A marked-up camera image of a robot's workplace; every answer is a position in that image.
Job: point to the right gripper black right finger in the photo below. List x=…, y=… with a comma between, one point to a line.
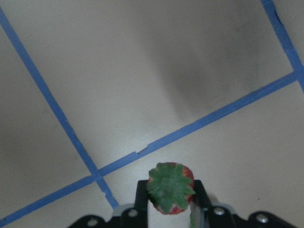
x=199, y=206

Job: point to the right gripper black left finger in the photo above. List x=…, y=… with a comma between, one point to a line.
x=141, y=204

